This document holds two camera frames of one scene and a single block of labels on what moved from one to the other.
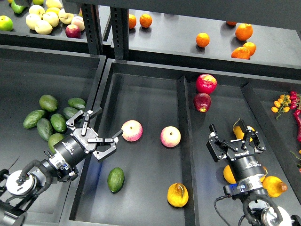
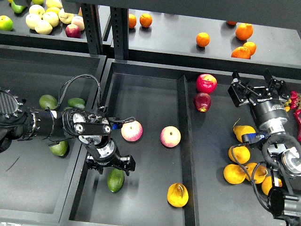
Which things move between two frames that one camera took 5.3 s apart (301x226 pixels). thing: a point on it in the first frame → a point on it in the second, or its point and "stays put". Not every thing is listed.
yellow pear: [178, 195] stays put
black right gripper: [243, 164] → [270, 115]
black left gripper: [73, 149] → [106, 154]
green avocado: [115, 180] stays put
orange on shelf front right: [241, 52] stays put
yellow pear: [228, 175] stays put
